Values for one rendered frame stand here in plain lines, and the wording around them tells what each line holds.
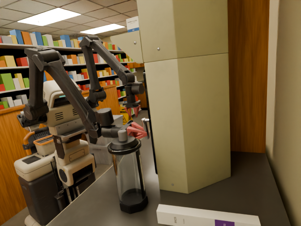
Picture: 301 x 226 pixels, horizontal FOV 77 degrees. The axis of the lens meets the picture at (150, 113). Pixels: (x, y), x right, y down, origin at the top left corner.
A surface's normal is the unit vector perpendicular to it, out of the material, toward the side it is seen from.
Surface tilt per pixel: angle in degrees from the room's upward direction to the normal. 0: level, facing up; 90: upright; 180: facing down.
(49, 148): 92
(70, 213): 0
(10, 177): 90
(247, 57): 90
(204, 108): 90
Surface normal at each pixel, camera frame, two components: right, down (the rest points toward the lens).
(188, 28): 0.38, 0.18
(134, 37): -0.38, 0.26
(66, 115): 0.80, 0.18
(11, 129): 0.91, -0.01
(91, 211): -0.12, -0.97
